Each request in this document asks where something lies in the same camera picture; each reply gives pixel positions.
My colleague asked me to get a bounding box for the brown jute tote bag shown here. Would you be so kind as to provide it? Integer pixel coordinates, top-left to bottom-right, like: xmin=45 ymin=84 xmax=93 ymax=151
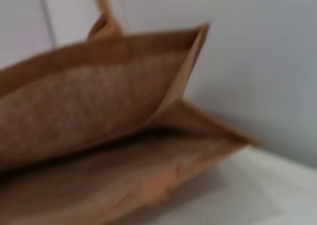
xmin=0 ymin=0 xmax=262 ymax=225

